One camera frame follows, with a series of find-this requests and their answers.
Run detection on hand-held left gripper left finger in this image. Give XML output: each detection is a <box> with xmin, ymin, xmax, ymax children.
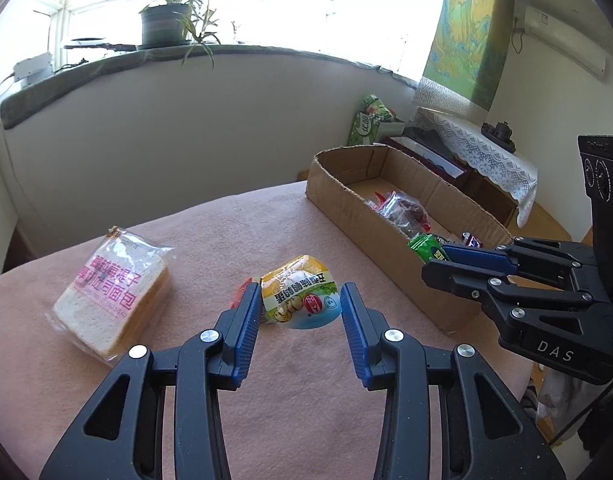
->
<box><xmin>39</xmin><ymin>280</ymin><xmax>264</xmax><ymax>480</ymax></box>

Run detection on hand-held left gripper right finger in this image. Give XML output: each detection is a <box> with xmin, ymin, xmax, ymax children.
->
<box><xmin>341</xmin><ymin>282</ymin><xmax>567</xmax><ymax>480</ymax></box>

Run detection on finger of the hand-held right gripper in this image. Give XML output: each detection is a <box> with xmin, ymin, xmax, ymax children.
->
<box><xmin>443</xmin><ymin>237</ymin><xmax>596</xmax><ymax>287</ymax></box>
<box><xmin>421</xmin><ymin>259</ymin><xmax>607</xmax><ymax>327</ymax></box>

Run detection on green candy packet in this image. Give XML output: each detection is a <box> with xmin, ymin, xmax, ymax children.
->
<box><xmin>408</xmin><ymin>234</ymin><xmax>451</xmax><ymax>264</ymax></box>

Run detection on egg-shaped yellow blue snack packet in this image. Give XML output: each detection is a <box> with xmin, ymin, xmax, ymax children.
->
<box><xmin>260</xmin><ymin>255</ymin><xmax>342</xmax><ymax>330</ymax></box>

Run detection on clear packet of red snacks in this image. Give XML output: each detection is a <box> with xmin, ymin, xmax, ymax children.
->
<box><xmin>367</xmin><ymin>191</ymin><xmax>431</xmax><ymax>236</ymax></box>

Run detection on long cardboard box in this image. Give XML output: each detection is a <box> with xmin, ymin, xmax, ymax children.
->
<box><xmin>306</xmin><ymin>144</ymin><xmax>515</xmax><ymax>335</ymax></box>

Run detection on wooden low cabinet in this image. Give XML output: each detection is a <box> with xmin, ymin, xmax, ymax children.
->
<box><xmin>457</xmin><ymin>170</ymin><xmax>572</xmax><ymax>244</ymax></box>

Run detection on lace-covered side table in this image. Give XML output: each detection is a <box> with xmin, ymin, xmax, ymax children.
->
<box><xmin>411</xmin><ymin>106</ymin><xmax>540</xmax><ymax>226</ymax></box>

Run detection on dark small figurine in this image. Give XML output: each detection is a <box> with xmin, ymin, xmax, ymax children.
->
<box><xmin>481</xmin><ymin>121</ymin><xmax>517</xmax><ymax>151</ymax></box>

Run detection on white plastic bag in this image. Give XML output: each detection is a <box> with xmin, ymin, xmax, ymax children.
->
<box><xmin>529</xmin><ymin>370</ymin><xmax>592</xmax><ymax>443</ymax></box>

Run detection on sliced bread packet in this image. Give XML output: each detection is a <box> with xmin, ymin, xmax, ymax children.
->
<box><xmin>45</xmin><ymin>227</ymin><xmax>176</xmax><ymax>361</ymax></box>

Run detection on green snack bag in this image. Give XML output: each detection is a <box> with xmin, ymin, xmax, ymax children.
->
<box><xmin>347</xmin><ymin>94</ymin><xmax>405</xmax><ymax>149</ymax></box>

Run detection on white air conditioner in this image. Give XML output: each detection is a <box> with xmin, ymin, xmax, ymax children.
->
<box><xmin>515</xmin><ymin>6</ymin><xmax>608</xmax><ymax>79</ymax></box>

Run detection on grey stone windowsill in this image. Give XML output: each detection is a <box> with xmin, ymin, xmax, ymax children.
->
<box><xmin>0</xmin><ymin>42</ymin><xmax>417</xmax><ymax>132</ymax></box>

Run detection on small trailing plant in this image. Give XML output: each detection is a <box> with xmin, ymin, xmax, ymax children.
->
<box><xmin>179</xmin><ymin>7</ymin><xmax>220</xmax><ymax>71</ymax></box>

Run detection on potted spider plant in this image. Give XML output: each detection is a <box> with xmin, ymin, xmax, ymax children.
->
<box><xmin>111</xmin><ymin>0</ymin><xmax>242</xmax><ymax>52</ymax></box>

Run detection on white framed window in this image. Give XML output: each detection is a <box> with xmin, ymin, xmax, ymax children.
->
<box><xmin>34</xmin><ymin>0</ymin><xmax>452</xmax><ymax>77</ymax></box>

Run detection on white box device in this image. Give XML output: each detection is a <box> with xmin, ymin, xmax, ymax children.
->
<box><xmin>12</xmin><ymin>52</ymin><xmax>55</xmax><ymax>84</ymax></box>

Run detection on landscape wall poster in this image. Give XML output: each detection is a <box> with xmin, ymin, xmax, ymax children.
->
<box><xmin>417</xmin><ymin>0</ymin><xmax>517</xmax><ymax>111</ymax></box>

